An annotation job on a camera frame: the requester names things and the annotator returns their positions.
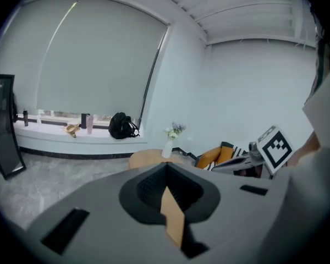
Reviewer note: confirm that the yellow woven object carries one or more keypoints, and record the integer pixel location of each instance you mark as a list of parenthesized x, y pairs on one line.
[(71, 129)]

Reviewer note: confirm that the black backpack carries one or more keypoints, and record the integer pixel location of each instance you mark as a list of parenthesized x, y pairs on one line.
[(122, 126)]

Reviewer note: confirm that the window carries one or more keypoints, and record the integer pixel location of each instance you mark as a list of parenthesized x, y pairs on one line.
[(60, 114)]

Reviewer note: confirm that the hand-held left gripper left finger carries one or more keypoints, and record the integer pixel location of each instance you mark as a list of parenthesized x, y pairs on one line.
[(104, 221)]

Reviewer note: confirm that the white vase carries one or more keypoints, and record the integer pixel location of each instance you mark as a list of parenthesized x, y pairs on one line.
[(166, 150)]

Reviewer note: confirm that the clear plastic bottle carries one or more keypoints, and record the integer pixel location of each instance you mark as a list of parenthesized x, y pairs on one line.
[(38, 120)]

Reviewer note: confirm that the person's right hand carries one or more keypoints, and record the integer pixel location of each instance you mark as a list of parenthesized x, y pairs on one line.
[(253, 172)]

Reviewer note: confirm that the person's dark jacket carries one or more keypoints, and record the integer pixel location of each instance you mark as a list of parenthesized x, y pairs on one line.
[(325, 59)]

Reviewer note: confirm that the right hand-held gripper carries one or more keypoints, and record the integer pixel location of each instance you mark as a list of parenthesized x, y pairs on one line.
[(276, 151)]

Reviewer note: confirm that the white window ledge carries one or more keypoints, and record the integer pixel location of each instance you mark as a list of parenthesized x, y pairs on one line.
[(71, 146)]

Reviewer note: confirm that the black glass-door cabinet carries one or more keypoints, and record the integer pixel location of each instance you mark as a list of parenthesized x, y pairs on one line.
[(1, 131)]

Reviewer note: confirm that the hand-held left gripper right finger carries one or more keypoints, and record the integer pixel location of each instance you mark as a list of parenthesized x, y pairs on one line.
[(236, 210)]

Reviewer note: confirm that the black water bottle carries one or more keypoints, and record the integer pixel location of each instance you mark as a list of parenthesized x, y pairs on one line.
[(25, 118)]

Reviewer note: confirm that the white and purple flowers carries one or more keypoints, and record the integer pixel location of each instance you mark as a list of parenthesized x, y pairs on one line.
[(174, 131)]

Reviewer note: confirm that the pink tumbler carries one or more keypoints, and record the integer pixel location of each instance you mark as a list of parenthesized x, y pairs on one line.
[(89, 125)]

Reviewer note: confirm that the oval wooden table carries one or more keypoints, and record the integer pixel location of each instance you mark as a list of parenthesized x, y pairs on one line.
[(145, 158)]

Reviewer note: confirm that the black tumbler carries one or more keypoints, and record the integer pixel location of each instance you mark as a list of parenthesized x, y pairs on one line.
[(83, 121)]

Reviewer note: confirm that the grey roller blind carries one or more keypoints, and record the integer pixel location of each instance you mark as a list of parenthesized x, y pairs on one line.
[(104, 59), (24, 59)]

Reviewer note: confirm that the person's right forearm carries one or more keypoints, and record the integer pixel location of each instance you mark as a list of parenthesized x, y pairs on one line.
[(305, 148)]

